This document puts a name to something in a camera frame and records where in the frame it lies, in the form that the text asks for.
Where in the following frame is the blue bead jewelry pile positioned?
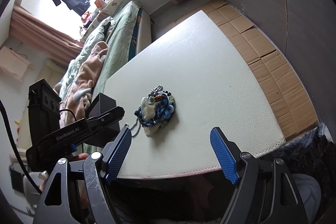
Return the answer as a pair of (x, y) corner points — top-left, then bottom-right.
(131, 85), (175, 136)

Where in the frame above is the black jewelry box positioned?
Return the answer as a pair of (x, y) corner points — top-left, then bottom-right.
(85, 93), (125, 148)

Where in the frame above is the left hand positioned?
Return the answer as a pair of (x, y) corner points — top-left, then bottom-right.
(39, 153), (89, 191)

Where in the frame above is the cardboard floor sheet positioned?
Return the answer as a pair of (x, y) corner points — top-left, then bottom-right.
(167, 0), (318, 140)

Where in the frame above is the white side table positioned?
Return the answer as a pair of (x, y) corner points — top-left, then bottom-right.
(104, 11), (285, 179)

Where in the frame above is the pink fleece blanket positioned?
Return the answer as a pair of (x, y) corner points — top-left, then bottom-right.
(59, 41), (108, 128)

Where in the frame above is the light green floral quilt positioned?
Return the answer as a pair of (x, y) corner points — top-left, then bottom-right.
(54, 16), (116, 102)

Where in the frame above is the green bed mattress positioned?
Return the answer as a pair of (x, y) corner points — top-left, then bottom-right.
(93, 1), (142, 98)

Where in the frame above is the left pink curtain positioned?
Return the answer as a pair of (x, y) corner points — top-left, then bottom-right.
(9, 5), (83, 65)

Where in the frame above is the silver chain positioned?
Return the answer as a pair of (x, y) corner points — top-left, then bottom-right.
(123, 116), (140, 138)

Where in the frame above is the black camera box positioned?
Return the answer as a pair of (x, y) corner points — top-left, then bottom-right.
(27, 79), (61, 145)

